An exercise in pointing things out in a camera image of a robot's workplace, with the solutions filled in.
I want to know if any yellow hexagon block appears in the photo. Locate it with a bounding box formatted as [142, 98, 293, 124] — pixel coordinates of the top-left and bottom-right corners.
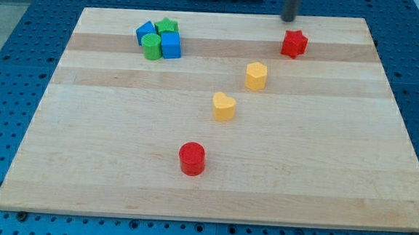
[245, 62, 268, 91]

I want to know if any red star block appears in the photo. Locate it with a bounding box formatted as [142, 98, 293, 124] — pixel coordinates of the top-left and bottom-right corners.
[281, 31, 308, 59]

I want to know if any red cylinder block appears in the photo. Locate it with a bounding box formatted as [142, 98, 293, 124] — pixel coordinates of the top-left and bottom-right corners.
[179, 142, 206, 176]

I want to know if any yellow heart block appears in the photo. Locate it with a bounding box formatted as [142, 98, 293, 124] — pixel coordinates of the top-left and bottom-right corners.
[212, 92, 236, 122]

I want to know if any green cylinder block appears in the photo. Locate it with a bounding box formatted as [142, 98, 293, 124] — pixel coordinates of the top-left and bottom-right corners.
[141, 33, 162, 60]

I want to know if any blue pentagon block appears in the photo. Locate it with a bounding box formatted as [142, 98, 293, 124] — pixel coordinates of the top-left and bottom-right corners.
[135, 20, 156, 45]

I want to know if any blue cube block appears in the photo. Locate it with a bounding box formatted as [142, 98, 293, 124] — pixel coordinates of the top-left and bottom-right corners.
[161, 31, 181, 59]

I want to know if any green star block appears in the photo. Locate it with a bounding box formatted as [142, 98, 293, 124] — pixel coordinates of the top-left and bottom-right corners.
[154, 17, 179, 35]

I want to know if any wooden board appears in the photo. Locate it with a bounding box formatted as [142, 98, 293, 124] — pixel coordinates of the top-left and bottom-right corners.
[0, 7, 419, 232]

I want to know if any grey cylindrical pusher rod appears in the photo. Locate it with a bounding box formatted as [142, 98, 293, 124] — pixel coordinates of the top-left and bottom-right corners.
[281, 0, 302, 23]

